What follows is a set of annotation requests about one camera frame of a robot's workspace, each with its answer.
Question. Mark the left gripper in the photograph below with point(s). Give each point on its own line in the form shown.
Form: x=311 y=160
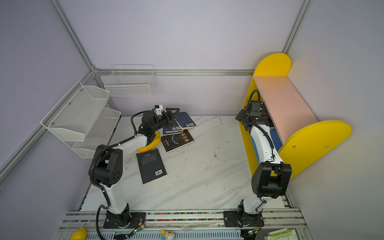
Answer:
x=169 y=119

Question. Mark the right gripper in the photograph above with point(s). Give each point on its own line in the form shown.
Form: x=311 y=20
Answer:
x=239 y=115

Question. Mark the blue book front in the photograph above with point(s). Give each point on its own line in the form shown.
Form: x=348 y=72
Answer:
x=184 y=121

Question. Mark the blue book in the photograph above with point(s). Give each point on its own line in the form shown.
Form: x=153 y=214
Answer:
x=184 y=121
x=176 y=128

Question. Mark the black book yellow title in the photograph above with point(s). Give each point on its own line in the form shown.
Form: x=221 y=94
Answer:
x=176 y=141

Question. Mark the black book with barcode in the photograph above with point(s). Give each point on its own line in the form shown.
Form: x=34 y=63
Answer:
x=151 y=166

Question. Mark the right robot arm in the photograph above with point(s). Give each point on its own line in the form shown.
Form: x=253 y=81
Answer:
x=272 y=176

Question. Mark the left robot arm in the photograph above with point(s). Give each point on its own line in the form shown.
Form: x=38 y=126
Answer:
x=106 y=168

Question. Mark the blue book behind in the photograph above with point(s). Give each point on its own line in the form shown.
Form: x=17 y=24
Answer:
x=176 y=128

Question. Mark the yellow banana bunch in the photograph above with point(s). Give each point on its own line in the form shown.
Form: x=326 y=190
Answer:
x=152 y=145

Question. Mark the yellow pink blue bookshelf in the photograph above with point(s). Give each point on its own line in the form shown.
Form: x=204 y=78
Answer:
x=304 y=139

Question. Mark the white mesh two-tier shelf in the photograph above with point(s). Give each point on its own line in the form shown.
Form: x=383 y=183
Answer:
x=82 y=119

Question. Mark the green white box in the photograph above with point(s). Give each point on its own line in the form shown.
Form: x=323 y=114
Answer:
x=282 y=234

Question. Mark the yellow lemon toy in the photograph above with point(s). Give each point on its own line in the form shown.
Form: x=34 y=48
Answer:
x=80 y=234

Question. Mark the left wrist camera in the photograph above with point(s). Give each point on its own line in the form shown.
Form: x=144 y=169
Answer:
x=158 y=109

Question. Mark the white wire basket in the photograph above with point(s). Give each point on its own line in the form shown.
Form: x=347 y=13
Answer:
x=131 y=81

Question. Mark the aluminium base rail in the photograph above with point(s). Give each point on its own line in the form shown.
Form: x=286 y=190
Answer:
x=189 y=210

